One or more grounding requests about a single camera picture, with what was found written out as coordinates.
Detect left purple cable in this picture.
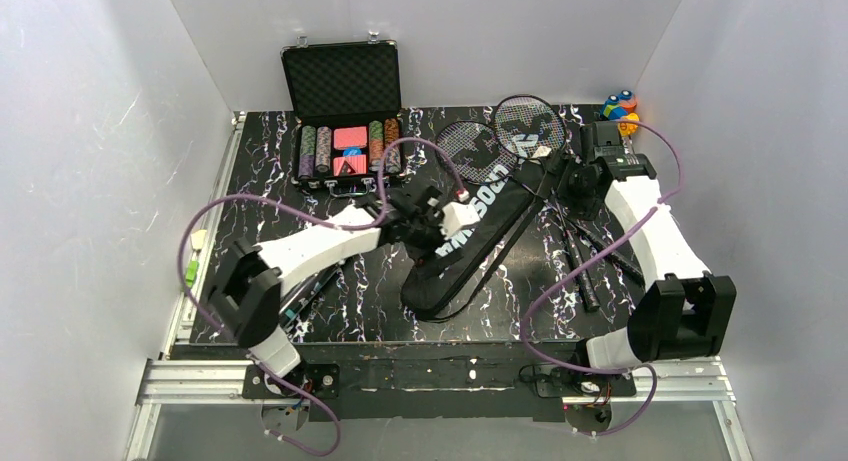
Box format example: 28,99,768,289
175,137,470,457

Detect colourful toy blocks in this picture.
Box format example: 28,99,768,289
600,90,640,137

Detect black poker chip case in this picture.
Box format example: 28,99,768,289
280,36,403,192

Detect right badminton racket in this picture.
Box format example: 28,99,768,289
493,95,584,271

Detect green clip on rail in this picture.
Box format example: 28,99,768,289
183,259,199,288

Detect chrome case handle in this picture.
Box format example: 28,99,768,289
326,182,373,199

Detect black racket bag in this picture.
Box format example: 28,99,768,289
401,161,564,323

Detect left badminton racket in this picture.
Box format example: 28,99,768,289
434,120,647,287

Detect black shuttlecock tube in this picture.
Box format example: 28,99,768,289
279,260,346,329

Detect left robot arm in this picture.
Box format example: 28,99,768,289
203,188,481,378

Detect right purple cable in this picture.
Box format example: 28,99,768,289
518,118,684,438

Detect beige block on rail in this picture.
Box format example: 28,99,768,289
188,229,207,251

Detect badminton racket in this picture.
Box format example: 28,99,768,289
493,95,584,271
434,120,647,287

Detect purple cable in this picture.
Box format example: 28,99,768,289
518,118,684,438
175,137,470,457

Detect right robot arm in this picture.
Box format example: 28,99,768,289
557,121,737,371

